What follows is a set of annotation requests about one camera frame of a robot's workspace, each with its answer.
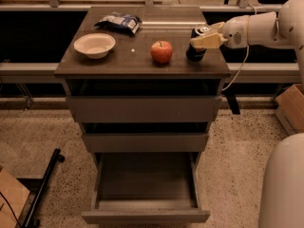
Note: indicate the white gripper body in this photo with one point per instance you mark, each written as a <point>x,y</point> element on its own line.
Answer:
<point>235,30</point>

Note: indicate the blue pepsi can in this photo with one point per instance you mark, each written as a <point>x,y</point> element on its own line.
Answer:
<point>192,53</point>

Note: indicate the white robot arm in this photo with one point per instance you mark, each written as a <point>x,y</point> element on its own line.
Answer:
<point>282,198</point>

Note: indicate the grey top drawer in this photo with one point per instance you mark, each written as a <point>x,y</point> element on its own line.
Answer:
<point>145,101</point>

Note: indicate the grey drawer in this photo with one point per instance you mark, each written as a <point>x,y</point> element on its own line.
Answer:
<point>145,101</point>
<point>146,187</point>
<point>145,137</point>

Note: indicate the grey drawer cabinet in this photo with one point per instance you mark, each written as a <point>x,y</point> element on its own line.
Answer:
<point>131,59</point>

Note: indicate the grey middle drawer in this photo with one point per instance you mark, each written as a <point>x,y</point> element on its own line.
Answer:
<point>145,137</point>

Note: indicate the grey bottom drawer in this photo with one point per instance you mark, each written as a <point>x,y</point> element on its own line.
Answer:
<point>146,187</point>

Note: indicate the red apple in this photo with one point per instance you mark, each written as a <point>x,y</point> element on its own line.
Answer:
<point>161,52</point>

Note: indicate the cardboard box right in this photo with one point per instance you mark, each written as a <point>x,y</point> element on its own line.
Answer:
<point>290,111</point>

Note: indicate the cardboard box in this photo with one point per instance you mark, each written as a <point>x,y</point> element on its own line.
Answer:
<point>12,200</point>
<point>290,111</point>

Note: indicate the blue chip bag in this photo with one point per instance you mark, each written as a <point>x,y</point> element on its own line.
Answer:
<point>120,22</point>

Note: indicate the white bowl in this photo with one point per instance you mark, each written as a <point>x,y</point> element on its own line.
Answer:
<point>95,45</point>

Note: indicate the black metal bar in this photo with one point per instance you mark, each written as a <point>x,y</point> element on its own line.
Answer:
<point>29,221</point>

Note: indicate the cardboard box left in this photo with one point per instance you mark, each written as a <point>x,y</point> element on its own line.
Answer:
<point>12,200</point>

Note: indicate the metal railing frame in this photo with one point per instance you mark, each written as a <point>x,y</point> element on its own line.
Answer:
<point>36,72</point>

